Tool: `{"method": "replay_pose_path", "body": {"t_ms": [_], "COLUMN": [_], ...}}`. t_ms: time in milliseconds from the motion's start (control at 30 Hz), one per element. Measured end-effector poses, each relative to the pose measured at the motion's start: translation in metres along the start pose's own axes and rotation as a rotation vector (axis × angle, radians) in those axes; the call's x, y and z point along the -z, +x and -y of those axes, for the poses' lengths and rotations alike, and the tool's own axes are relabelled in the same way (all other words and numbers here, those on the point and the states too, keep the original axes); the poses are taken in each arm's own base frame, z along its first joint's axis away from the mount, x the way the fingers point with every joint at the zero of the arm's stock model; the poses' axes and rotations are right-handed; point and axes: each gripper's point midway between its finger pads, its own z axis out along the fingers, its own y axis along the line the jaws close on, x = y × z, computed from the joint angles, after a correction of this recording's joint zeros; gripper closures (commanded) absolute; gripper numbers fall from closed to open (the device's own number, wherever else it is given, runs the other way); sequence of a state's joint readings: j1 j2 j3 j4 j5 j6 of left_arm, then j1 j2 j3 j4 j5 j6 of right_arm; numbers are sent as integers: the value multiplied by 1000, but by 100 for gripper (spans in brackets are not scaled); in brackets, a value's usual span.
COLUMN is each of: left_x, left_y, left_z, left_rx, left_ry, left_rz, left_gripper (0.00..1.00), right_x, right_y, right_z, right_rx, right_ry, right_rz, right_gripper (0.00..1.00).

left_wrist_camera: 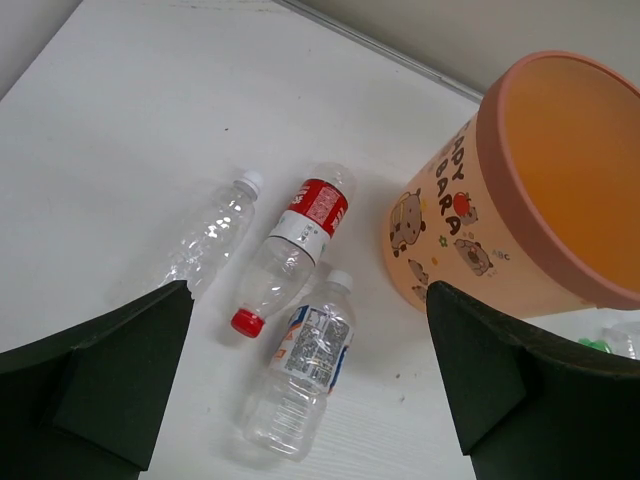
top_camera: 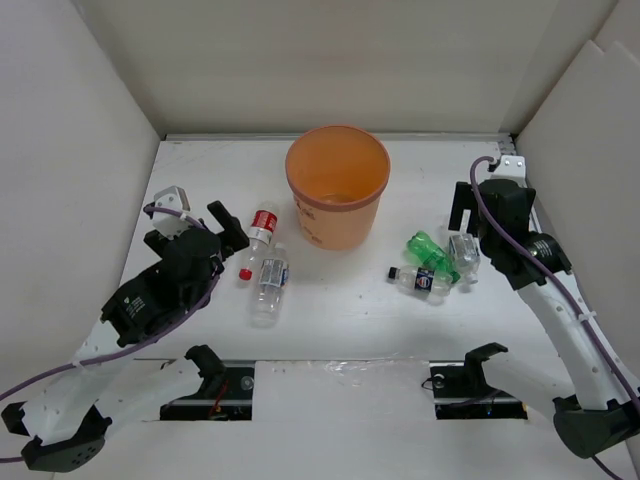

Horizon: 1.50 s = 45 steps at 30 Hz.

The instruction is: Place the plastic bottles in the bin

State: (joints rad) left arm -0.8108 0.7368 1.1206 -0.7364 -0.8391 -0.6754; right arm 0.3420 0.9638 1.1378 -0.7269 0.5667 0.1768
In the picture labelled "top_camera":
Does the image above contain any clear bottle red label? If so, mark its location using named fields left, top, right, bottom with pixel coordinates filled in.
left=238, top=201, right=279, bottom=282

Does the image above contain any small clear water bottle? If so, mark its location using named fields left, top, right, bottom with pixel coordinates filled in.
left=449, top=233, right=481, bottom=285

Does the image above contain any green plastic bottle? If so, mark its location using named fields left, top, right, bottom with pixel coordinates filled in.
left=406, top=230, right=461, bottom=284

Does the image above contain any clear bottle blue white label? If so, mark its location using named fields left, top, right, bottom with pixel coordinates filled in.
left=250, top=242, right=290, bottom=328

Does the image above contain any clear bottle black cap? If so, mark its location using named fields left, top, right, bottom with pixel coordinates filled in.
left=387, top=265, right=452, bottom=305

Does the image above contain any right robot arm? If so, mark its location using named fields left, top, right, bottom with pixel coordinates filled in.
left=449, top=178, right=639, bottom=459

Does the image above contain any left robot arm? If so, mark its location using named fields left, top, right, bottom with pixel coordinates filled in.
left=1, top=201, right=249, bottom=473

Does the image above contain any orange plastic bin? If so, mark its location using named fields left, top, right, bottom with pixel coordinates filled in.
left=285, top=125, right=391, bottom=251

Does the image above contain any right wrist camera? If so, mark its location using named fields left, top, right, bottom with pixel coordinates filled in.
left=488, top=155, right=526, bottom=186

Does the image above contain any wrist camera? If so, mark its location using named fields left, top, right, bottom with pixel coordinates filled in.
left=151, top=186, right=191, bottom=239
left=488, top=155, right=526, bottom=186

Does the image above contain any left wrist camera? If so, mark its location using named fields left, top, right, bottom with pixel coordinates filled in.
left=151, top=186, right=191, bottom=239

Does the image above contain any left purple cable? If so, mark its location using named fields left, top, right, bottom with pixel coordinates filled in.
left=0, top=202, right=221, bottom=464

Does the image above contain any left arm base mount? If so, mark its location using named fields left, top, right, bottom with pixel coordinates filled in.
left=159, top=345, right=256, bottom=422

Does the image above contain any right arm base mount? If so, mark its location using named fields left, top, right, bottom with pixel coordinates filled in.
left=421, top=342, right=528, bottom=420

